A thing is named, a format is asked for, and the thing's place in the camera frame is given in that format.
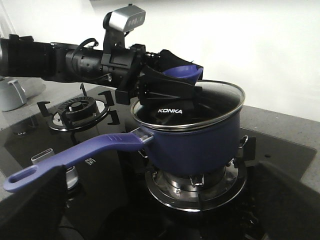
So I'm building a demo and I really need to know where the left gas burner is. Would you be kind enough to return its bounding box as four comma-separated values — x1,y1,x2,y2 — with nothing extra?
57,96,98,121

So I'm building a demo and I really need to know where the gas burner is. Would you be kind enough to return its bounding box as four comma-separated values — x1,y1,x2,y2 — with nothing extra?
57,96,98,121
153,164,239,202

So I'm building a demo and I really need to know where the black right pan support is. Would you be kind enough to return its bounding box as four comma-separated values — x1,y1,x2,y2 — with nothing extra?
137,134,257,213

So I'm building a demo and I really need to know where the light grey kettle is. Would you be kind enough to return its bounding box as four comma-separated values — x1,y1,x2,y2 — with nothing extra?
0,77,46,112

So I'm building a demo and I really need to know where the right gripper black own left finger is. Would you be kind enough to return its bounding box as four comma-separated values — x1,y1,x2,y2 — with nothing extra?
0,166,68,240

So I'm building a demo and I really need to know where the black left pan support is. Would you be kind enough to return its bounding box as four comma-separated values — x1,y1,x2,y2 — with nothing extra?
37,84,120,132

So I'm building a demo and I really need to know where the black glass gas cooktop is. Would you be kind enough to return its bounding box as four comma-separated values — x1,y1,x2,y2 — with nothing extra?
0,87,314,240

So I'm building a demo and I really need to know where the black pan support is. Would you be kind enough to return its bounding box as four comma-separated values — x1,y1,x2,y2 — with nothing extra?
137,134,257,213
37,84,120,132

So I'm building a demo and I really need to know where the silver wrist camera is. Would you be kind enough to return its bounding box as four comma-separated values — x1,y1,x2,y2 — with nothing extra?
102,5,146,54

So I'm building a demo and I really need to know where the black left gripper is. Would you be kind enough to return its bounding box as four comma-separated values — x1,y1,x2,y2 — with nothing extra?
99,44,203,106

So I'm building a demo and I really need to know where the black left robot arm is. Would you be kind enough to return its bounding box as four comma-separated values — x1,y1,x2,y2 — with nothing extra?
0,30,203,240

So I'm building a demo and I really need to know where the silver stove knob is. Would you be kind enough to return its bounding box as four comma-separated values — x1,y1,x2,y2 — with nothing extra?
30,148,79,190

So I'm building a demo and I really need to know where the right gas burner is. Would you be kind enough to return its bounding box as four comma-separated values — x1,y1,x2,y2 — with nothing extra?
153,164,239,202

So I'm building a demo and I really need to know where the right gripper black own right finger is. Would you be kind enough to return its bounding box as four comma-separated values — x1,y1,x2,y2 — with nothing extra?
248,161,320,240

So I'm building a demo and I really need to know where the blue saucepan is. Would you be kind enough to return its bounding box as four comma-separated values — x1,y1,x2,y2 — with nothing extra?
3,79,246,194

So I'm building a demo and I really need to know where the glass pot lid blue knob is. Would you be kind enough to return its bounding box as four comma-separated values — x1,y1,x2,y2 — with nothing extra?
131,64,246,132

